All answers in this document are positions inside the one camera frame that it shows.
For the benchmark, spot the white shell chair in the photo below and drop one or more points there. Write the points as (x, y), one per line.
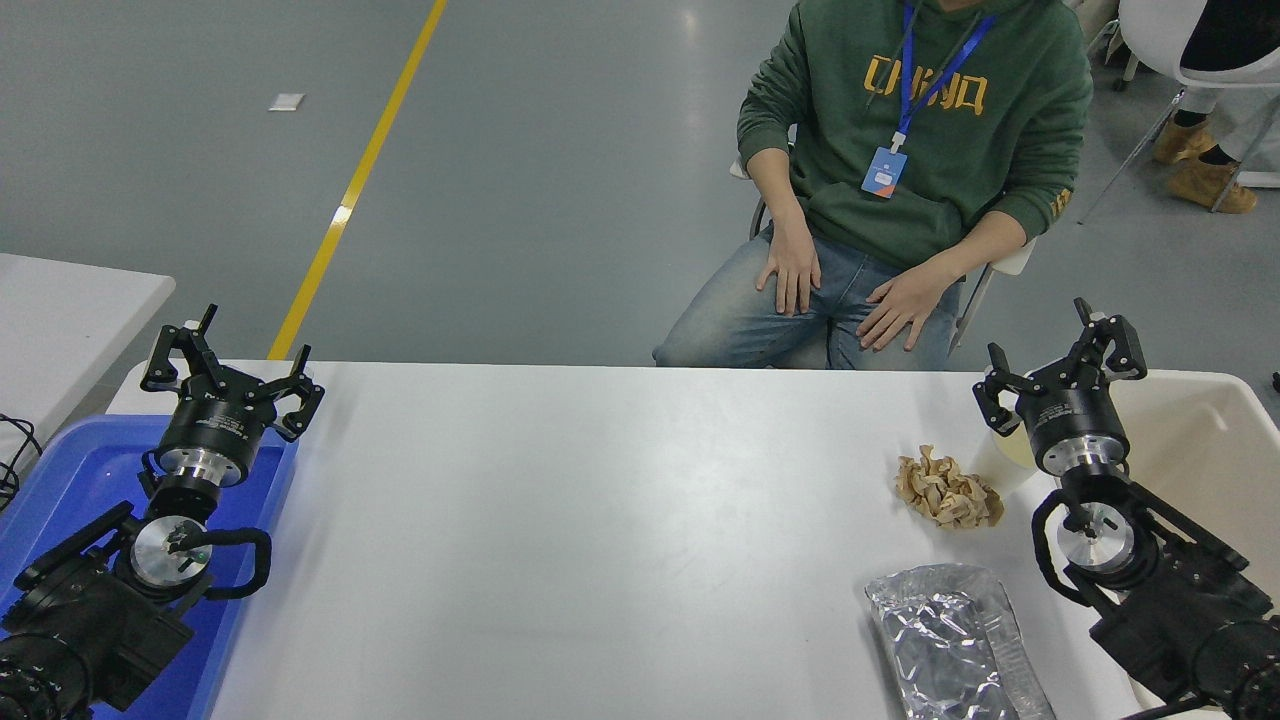
(1150, 30)

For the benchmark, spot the person's right forearm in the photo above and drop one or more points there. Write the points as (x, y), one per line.
(775, 190)

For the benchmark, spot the white paper cup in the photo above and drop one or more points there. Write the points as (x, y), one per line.
(995, 465)

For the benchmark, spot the person's left forearm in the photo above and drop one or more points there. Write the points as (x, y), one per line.
(975, 250)

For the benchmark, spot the seated person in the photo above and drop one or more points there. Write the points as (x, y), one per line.
(900, 100)

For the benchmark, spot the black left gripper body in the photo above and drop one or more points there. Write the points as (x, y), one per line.
(215, 425)

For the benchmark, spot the blue plastic tray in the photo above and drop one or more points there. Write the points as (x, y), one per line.
(70, 470)

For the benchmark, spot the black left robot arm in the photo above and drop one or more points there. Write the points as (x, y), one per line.
(90, 620)

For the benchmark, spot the white side table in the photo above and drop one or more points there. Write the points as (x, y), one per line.
(60, 320)

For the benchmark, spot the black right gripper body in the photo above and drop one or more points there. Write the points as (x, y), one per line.
(1070, 415)

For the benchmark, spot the person with tan boots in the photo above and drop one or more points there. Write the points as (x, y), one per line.
(1235, 35)

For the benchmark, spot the large pale plastic bin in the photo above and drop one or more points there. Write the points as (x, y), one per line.
(1210, 440)

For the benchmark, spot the tan paper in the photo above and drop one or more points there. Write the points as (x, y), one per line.
(945, 490)

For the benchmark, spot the white paper scrap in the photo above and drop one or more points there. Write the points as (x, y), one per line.
(286, 101)

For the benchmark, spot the person's right hand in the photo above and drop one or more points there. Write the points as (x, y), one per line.
(793, 265)

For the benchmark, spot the tan boot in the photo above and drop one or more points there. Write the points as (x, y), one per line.
(1210, 185)
(1180, 143)

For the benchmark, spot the white and grey chair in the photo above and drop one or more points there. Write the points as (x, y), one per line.
(1010, 262)

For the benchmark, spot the person's left hand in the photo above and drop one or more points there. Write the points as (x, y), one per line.
(905, 305)

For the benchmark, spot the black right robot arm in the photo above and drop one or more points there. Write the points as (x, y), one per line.
(1180, 610)

